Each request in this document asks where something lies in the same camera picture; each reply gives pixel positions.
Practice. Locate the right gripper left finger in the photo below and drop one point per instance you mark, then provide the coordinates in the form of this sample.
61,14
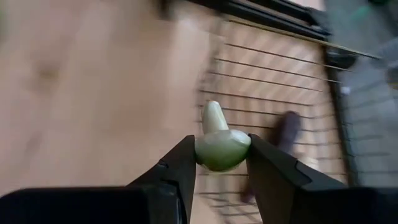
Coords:
174,174

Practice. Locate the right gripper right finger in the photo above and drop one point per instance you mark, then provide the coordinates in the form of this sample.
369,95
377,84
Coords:
273,177

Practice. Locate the purple eggplant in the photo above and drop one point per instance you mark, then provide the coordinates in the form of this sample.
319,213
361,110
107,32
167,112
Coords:
286,130

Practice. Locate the small orange toy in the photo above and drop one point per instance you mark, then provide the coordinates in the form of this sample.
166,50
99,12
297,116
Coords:
220,149

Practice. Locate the black metal table frame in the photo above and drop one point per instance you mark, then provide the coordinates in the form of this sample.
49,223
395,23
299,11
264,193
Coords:
264,15

